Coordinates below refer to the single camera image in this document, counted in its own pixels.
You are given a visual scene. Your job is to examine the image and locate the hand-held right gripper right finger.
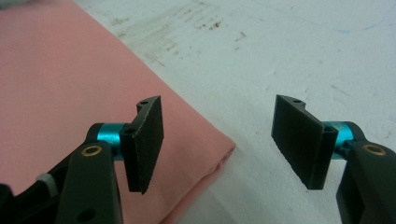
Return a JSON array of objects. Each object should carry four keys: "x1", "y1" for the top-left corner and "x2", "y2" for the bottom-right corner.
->
[{"x1": 270, "y1": 94, "x2": 367, "y2": 191}]

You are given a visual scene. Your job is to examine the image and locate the pink tank top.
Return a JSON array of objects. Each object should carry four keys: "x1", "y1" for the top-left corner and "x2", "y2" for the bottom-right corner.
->
[{"x1": 0, "y1": 0, "x2": 237, "y2": 224}]

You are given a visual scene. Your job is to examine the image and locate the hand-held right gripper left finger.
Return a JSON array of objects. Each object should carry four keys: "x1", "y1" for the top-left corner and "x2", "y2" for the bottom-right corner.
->
[{"x1": 87, "y1": 94, "x2": 165, "y2": 196}]

